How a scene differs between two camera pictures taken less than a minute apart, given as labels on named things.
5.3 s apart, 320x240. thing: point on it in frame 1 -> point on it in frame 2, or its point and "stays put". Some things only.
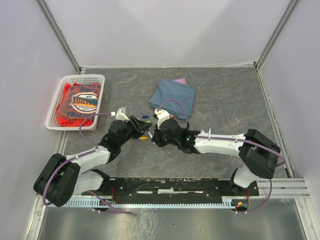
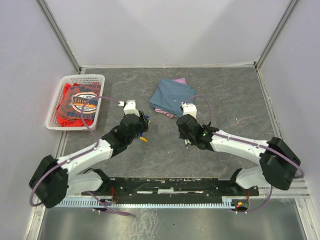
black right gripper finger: x=158 y=138 -> x=184 y=132
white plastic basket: x=52 y=121 stays put
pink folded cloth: x=181 y=80 stays put
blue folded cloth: x=170 y=89 stays put
